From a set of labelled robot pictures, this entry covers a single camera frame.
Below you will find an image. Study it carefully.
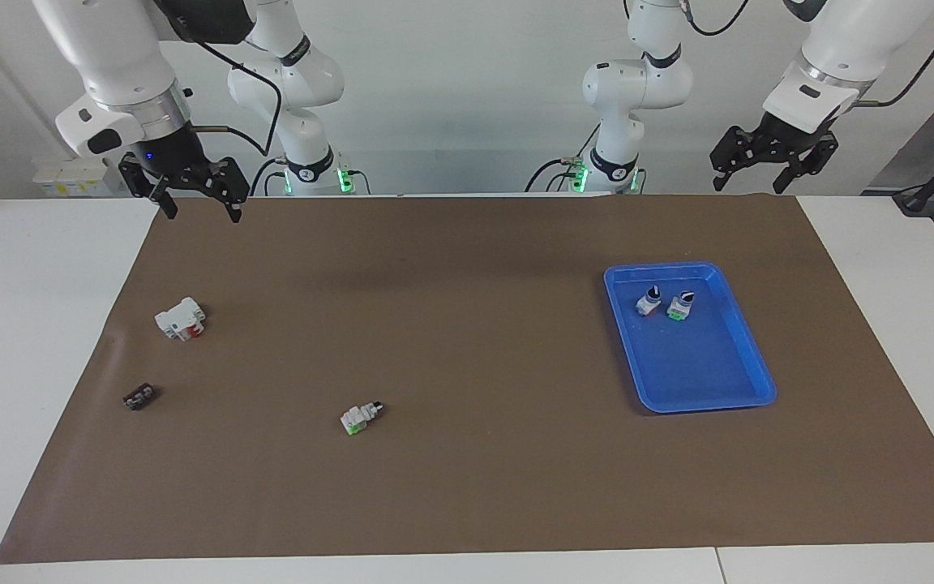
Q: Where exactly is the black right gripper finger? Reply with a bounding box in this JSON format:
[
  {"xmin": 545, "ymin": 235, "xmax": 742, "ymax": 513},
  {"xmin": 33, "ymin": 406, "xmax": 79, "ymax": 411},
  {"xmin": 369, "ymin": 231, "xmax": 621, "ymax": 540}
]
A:
[
  {"xmin": 204, "ymin": 157, "xmax": 251, "ymax": 224},
  {"xmin": 118, "ymin": 154, "xmax": 178, "ymax": 221}
]

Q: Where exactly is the black right arm base cable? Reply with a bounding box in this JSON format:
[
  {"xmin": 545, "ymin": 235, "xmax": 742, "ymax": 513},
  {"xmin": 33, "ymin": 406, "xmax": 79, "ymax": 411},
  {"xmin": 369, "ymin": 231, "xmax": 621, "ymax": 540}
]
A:
[{"xmin": 250, "ymin": 157, "xmax": 289, "ymax": 197}]

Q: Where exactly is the blue plastic tray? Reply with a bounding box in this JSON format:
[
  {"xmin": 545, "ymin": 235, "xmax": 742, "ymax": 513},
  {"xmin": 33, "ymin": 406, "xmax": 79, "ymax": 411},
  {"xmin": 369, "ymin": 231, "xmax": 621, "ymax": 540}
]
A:
[{"xmin": 603, "ymin": 261, "xmax": 778, "ymax": 414}]

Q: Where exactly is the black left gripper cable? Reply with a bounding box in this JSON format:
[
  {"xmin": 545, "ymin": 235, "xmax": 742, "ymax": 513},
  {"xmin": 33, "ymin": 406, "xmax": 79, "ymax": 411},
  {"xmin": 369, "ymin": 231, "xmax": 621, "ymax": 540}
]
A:
[{"xmin": 682, "ymin": 0, "xmax": 934, "ymax": 109}]

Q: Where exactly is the white box with yellow labels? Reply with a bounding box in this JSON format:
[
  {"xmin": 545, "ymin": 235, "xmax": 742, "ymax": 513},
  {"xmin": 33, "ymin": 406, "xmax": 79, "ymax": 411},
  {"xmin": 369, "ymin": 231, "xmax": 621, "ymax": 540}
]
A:
[{"xmin": 32, "ymin": 157, "xmax": 123, "ymax": 198}]

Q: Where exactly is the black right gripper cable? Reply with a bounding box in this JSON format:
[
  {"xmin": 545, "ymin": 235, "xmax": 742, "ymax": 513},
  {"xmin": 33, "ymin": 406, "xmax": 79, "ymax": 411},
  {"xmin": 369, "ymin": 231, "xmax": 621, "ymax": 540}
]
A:
[{"xmin": 187, "ymin": 36, "xmax": 283, "ymax": 159}]

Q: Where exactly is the brown table mat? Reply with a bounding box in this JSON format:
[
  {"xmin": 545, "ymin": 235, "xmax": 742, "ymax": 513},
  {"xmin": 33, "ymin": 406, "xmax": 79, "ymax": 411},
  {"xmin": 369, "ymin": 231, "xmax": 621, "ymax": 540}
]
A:
[{"xmin": 0, "ymin": 195, "xmax": 934, "ymax": 565}]

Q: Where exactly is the black arm base cable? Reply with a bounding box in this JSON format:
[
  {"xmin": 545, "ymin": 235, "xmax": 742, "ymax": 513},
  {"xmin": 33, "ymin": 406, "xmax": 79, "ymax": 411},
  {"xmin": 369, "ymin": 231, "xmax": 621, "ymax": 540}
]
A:
[
  {"xmin": 525, "ymin": 122, "xmax": 602, "ymax": 194},
  {"xmin": 250, "ymin": 157, "xmax": 289, "ymax": 197}
]

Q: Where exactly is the black left arm base cable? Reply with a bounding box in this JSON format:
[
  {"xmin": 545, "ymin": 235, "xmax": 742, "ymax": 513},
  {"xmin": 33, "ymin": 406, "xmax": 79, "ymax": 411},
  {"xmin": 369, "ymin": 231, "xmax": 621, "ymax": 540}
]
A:
[{"xmin": 525, "ymin": 122, "xmax": 602, "ymax": 194}]

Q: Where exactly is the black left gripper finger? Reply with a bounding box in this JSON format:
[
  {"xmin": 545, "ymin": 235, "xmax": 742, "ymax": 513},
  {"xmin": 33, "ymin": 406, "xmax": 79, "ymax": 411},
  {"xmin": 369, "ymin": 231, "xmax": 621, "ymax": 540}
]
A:
[
  {"xmin": 710, "ymin": 126, "xmax": 762, "ymax": 193},
  {"xmin": 773, "ymin": 134, "xmax": 838, "ymax": 194}
]

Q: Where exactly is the white red circuit breaker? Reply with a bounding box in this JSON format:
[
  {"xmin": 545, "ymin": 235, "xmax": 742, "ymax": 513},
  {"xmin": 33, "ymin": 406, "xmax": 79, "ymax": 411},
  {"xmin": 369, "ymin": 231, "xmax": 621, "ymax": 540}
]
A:
[{"xmin": 154, "ymin": 297, "xmax": 207, "ymax": 342}]

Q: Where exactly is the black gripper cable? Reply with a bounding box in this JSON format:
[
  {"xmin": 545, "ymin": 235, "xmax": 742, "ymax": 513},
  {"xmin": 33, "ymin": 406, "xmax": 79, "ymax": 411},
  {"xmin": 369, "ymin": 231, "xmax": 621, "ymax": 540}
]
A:
[
  {"xmin": 187, "ymin": 36, "xmax": 283, "ymax": 159},
  {"xmin": 682, "ymin": 0, "xmax": 934, "ymax": 109}
]

